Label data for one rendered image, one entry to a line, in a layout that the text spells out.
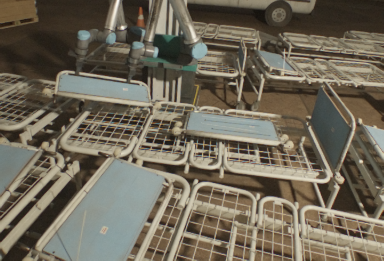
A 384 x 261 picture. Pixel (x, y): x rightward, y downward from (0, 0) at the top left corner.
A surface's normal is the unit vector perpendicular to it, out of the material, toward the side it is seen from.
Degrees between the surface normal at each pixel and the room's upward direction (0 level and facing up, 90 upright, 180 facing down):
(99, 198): 7
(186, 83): 90
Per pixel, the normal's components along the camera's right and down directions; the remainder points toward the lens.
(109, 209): 0.20, -0.85
